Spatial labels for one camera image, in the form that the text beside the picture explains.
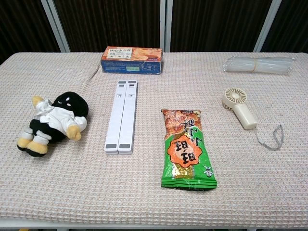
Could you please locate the bundle of clear glue sticks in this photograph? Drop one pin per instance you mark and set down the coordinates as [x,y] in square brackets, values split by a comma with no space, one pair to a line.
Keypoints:
[257,64]

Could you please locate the grey metal frame post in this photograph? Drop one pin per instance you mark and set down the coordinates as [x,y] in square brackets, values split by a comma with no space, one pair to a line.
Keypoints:
[56,25]
[267,25]
[166,25]

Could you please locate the black plush doll white shirt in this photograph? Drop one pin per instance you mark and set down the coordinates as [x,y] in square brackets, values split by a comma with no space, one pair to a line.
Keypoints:
[60,115]

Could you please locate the beige waffle-weave tablecloth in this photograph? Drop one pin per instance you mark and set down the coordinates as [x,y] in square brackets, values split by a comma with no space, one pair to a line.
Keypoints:
[154,192]

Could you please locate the cream handheld fan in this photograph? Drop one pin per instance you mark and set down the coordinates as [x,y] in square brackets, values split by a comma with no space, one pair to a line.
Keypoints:
[241,112]

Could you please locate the orange and blue biscuit box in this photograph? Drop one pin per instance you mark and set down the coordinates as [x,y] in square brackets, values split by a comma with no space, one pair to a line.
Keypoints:
[132,60]

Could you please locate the white folding laptop stand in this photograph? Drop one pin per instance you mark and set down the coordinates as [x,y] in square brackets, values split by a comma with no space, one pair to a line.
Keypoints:
[121,118]

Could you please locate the green and orange snack bag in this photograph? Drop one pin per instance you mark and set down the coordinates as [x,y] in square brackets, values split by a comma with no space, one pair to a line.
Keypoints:
[186,149]

